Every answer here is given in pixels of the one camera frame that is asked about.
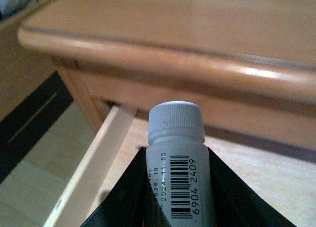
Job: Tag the white medicine bottle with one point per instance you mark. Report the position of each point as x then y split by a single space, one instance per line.
178 167

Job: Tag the grey checkered bedding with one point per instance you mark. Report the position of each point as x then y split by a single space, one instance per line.
9 7

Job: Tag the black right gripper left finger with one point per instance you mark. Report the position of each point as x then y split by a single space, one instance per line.
131 202

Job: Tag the wooden bed frame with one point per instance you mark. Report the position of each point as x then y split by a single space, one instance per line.
21 71

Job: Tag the wooden nightstand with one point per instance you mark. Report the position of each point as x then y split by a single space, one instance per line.
249 64

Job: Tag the wooden drawer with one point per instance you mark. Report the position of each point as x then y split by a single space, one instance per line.
285 177

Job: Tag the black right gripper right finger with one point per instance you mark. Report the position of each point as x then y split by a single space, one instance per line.
236 204

